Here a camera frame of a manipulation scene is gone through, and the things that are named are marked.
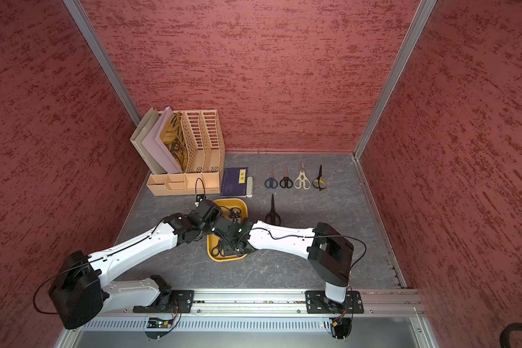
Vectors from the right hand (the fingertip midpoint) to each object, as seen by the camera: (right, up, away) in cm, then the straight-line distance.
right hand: (234, 251), depth 80 cm
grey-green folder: (-40, +45, +5) cm, 60 cm away
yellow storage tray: (-8, 0, +4) cm, 9 cm away
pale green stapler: (+4, +23, +23) cm, 33 cm away
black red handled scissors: (+22, +25, +30) cm, 45 cm away
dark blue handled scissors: (+15, +25, +29) cm, 41 cm away
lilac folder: (-35, +39, +10) cm, 54 cm away
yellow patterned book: (-32, +47, +19) cm, 60 cm away
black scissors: (-1, +13, +7) cm, 15 cm away
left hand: (-10, +8, +4) cm, 14 cm away
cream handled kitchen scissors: (+31, +26, +29) cm, 50 cm away
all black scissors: (+15, +10, +15) cm, 24 cm away
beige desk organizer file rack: (-22, +51, +33) cm, 65 cm away
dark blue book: (-4, +25, +26) cm, 36 cm away
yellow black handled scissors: (+39, +25, +27) cm, 54 cm away
